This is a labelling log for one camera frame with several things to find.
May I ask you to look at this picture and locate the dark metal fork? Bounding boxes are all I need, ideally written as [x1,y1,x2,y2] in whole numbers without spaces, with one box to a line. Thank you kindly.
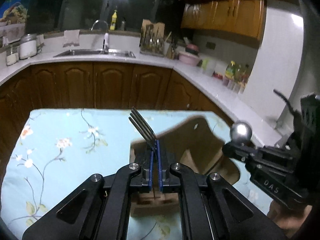
[129,107,157,193]

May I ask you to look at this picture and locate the chrome kitchen faucet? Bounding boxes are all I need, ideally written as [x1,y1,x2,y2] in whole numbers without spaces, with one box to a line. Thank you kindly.
[90,19,111,54]

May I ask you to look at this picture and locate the right human hand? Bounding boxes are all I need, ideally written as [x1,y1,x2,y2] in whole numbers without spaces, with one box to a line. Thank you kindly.
[267,200,312,238]

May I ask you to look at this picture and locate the wooden utensil caddy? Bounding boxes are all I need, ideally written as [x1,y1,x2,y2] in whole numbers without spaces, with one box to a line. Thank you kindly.
[130,115,240,217]

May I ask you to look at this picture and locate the floral light blue tablecloth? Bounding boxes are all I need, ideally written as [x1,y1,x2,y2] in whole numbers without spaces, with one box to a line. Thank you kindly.
[1,109,271,239]

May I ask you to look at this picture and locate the yellow cooking oil bottle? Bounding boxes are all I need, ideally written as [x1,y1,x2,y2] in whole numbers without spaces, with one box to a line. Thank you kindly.
[225,61,236,80]

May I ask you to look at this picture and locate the translucent plastic cup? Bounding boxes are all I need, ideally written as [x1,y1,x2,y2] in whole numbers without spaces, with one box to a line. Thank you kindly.
[202,58,216,77]

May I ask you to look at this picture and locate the pink plastic basin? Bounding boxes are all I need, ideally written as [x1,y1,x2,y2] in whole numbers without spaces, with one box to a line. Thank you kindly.
[178,44,200,66]

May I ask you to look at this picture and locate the wooden lower cabinets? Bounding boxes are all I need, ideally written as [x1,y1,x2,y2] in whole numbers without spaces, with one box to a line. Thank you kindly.
[1,62,232,171]

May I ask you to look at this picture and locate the stainless steel sink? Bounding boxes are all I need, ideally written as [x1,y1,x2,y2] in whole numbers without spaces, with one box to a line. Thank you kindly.
[54,49,135,58]

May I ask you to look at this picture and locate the yellow dish soap bottle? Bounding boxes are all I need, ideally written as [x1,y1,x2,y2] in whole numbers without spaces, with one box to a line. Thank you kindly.
[110,9,118,30]

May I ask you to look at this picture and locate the grey dish cloth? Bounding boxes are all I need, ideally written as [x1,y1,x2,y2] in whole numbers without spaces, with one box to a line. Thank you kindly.
[63,29,80,47]

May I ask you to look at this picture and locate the wooden upper cabinet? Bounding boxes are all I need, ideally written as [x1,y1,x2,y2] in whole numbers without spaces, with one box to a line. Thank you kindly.
[180,0,298,42]

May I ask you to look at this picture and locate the white ceramic lidded canister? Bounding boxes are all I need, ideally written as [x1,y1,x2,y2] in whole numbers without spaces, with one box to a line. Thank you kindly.
[19,34,37,60]

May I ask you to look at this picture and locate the small glass jar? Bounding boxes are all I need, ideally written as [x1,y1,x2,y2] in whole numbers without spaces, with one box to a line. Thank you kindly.
[6,46,19,66]

